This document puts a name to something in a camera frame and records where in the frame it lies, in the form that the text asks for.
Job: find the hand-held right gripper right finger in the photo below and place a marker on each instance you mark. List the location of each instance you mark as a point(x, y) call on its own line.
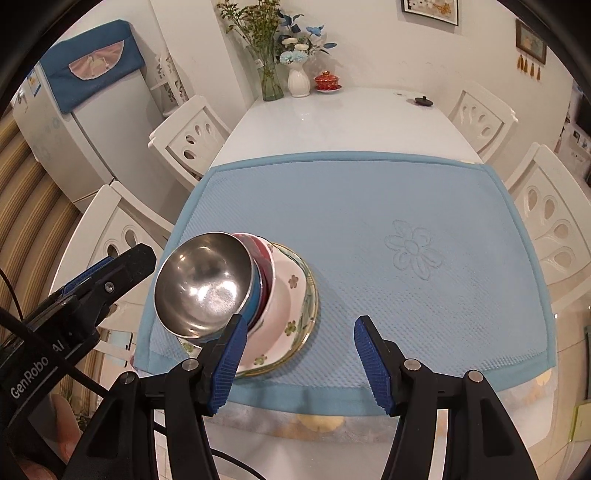
point(373, 364)

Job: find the pink cartoon bowl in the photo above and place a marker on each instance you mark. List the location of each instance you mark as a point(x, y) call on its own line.
point(270, 277)

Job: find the light blue textured table mat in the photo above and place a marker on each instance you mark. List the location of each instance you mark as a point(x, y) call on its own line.
point(369, 207)

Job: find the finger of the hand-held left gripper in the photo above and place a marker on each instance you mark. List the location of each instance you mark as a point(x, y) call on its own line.
point(131, 265)
point(87, 277)

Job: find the blue steel bowl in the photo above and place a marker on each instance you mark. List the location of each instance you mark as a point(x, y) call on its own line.
point(203, 286)

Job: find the person's left hand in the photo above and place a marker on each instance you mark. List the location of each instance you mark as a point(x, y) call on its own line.
point(64, 424)

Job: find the white refrigerator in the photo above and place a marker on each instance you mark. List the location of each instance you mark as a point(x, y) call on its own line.
point(92, 138)

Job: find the blue cloth appliance cover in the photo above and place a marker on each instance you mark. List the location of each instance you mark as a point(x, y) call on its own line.
point(111, 60)

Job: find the orange wall tassels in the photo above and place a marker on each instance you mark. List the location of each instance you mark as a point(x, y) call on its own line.
point(530, 68)

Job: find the white plate with green flowers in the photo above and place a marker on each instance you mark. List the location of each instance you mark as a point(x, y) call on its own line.
point(281, 323)

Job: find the white vase with flowers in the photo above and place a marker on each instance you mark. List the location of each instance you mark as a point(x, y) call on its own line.
point(298, 83)

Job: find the framed wall picture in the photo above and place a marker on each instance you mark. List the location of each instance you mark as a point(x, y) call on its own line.
point(431, 9)
point(531, 41)

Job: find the small black lid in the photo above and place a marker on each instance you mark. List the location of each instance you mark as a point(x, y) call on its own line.
point(422, 100)

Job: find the red lidded teacup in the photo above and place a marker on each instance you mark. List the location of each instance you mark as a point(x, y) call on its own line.
point(328, 82)

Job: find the striped beige curtain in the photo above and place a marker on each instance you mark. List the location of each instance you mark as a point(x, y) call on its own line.
point(27, 194)

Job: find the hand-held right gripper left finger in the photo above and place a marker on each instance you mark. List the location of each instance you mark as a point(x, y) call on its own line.
point(226, 369)

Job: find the white dining chair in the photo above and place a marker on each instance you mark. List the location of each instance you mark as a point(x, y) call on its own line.
point(175, 134)
point(134, 217)
point(501, 115)
point(572, 194)

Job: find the pink steel bowl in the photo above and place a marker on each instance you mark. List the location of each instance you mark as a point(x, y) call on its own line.
point(259, 263)

